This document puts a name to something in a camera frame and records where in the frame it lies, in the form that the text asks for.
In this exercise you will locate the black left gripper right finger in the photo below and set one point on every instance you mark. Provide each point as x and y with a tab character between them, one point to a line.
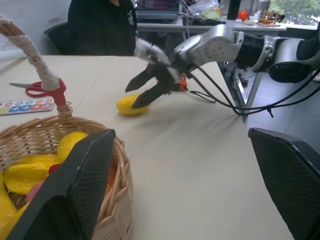
290	175

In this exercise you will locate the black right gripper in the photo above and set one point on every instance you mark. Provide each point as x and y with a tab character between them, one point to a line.
165	77

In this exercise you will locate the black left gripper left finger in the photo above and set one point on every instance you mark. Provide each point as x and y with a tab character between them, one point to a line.
75	190

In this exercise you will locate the yellow lemon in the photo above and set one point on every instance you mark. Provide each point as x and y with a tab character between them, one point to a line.
68	143
126	106

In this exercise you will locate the small red fruit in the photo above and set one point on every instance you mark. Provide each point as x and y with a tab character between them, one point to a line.
53	168

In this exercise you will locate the orange fruit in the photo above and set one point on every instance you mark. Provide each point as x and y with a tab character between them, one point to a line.
110	180

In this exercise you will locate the pink peach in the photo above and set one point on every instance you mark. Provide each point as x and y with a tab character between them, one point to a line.
35	191

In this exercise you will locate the yellow mango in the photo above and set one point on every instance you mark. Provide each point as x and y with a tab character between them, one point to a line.
27	172

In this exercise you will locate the yellow banana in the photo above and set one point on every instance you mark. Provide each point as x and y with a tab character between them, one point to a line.
7	212

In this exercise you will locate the person in black shirt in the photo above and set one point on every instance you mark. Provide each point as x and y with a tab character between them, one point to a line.
102	27

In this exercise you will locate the grey laptop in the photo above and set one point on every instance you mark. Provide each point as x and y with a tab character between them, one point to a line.
157	10

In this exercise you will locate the white background desk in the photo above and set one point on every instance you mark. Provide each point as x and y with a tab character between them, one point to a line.
200	27

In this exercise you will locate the colourful printed card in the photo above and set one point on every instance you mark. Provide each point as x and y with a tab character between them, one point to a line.
25	106

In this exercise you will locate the clear plastic bag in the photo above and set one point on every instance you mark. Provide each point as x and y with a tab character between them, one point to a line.
207	11

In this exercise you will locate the black office chair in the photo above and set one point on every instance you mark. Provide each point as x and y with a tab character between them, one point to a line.
58	40

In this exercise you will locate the black cylinder bottle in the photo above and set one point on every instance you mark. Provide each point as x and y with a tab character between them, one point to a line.
233	9

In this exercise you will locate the red orange ball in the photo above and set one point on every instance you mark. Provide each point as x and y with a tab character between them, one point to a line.
242	15

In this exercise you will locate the wooden toy set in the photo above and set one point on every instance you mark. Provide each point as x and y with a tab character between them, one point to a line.
270	18

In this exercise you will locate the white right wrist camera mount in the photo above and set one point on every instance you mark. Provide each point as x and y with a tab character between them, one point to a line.
152	53

